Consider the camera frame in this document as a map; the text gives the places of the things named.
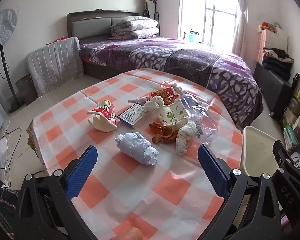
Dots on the red cloth bundle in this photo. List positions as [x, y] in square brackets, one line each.
[266, 25]

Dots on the orange peel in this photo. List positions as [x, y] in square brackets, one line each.
[165, 133]

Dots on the leaf print paper cup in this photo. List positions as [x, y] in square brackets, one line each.
[171, 113]

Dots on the window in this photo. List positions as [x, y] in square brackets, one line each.
[215, 17]

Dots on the white tissue wad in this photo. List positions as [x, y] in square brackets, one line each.
[155, 103]

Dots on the person's left hand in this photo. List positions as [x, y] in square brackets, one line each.
[131, 234]

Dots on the standing fan with plastic cover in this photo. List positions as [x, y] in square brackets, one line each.
[2, 25]

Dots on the short lavender foam strip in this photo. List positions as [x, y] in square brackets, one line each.
[137, 100]

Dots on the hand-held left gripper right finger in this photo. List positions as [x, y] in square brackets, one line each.
[213, 172]

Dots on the black coat rack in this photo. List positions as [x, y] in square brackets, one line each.
[157, 15]

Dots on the black bag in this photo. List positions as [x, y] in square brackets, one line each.
[295, 81]

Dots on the white cabinet pink curtain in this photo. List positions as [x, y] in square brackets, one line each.
[262, 45]

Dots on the blue white cardboard box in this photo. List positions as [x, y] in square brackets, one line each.
[132, 115]

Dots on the clear plastic bag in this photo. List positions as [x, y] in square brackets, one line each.
[205, 122]

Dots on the white tissue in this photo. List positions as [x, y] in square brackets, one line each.
[186, 136]

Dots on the crushed red white cup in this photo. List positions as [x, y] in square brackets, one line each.
[102, 120]

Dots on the torn red noodle packet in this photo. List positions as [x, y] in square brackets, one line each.
[166, 95]

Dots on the grey checked cover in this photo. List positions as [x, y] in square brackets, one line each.
[52, 62]

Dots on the white paper ball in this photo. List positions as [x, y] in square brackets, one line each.
[137, 148]

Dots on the pile of dark clothes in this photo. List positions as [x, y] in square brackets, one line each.
[277, 65]

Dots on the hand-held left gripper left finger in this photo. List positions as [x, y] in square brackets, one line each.
[82, 172]

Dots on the folded white patterned quilt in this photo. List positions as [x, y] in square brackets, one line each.
[135, 27]

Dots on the orange white checked tablecloth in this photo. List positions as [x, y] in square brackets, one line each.
[140, 192]

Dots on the stack of paper folders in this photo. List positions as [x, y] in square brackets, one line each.
[291, 137]

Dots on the dark plaid cloth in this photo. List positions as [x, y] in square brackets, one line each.
[0, 205]

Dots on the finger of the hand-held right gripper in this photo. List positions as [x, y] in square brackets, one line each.
[283, 155]

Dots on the white power strip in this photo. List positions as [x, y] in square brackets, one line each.
[3, 142]

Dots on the dark bed frame grey headboard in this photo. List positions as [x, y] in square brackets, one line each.
[95, 25]

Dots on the bed with purple blanket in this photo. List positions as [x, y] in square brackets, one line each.
[190, 62]

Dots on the black storage bench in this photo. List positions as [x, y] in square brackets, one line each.
[272, 90]

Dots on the white plastic bin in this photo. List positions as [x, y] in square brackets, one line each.
[257, 150]

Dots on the brown waste basket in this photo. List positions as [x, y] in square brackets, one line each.
[26, 90]

